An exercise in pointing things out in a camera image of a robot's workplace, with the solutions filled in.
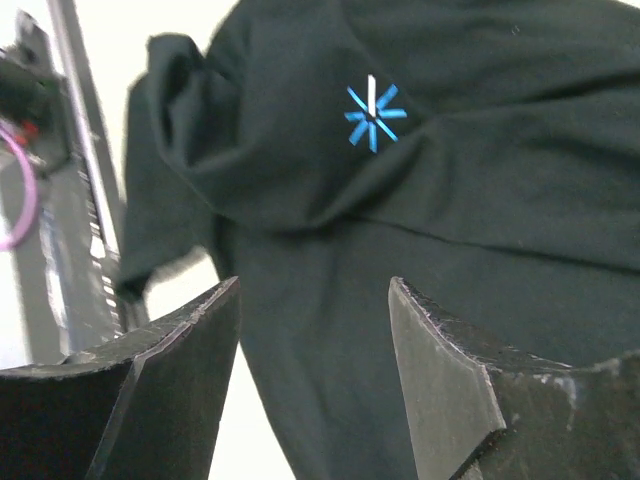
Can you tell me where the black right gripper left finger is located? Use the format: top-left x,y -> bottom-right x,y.
1,278 -> 241,480

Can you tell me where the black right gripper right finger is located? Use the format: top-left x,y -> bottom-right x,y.
388,277 -> 639,479

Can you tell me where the black garment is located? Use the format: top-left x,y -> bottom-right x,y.
117,1 -> 639,479

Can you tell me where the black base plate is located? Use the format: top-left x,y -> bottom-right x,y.
1,1 -> 148,369

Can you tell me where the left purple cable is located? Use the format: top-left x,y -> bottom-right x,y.
0,119 -> 40,251

